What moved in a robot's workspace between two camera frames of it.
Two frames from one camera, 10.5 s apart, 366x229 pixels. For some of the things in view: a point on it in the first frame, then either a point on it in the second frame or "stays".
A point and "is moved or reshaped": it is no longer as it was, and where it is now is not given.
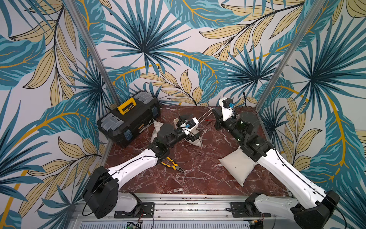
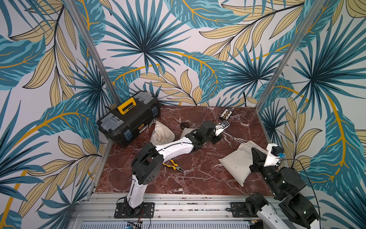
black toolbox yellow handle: x=121 y=124 stays
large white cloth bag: x=239 y=164 stays
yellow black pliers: x=175 y=166 stays
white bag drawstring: x=204 y=114 is moved or reshaped
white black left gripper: x=189 y=136 -> x=216 y=136
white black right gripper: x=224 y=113 -> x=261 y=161
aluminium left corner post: x=94 y=50 stays
